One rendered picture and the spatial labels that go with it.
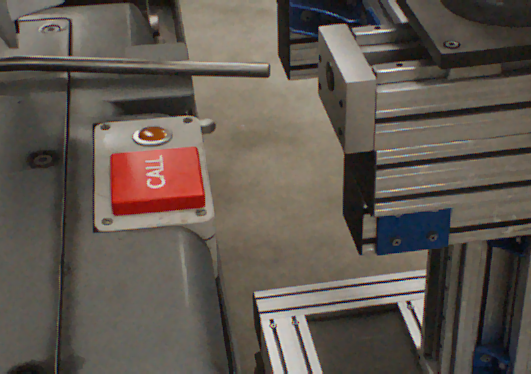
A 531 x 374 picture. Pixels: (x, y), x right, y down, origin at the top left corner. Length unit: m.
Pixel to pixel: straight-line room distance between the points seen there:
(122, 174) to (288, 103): 2.62
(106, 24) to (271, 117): 2.32
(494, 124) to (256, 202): 1.72
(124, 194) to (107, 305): 0.09
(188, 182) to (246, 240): 2.04
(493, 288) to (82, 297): 1.13
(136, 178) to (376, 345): 1.47
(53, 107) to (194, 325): 0.27
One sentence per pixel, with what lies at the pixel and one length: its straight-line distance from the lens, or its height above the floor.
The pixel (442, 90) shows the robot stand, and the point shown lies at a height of 1.09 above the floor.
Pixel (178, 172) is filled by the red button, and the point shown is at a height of 1.27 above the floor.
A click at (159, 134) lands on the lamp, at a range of 0.77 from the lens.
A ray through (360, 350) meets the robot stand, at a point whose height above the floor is 0.21.
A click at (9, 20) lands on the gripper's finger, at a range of 0.83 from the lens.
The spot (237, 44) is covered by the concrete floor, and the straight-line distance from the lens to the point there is 3.68.
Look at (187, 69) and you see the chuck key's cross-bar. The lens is 0.84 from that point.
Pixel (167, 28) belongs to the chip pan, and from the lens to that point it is 2.57.
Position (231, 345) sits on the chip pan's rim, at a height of 0.59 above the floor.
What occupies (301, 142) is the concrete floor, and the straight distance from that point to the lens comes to 3.13.
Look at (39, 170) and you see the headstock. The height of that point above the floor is 1.26.
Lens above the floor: 1.66
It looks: 34 degrees down
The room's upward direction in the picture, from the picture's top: 1 degrees counter-clockwise
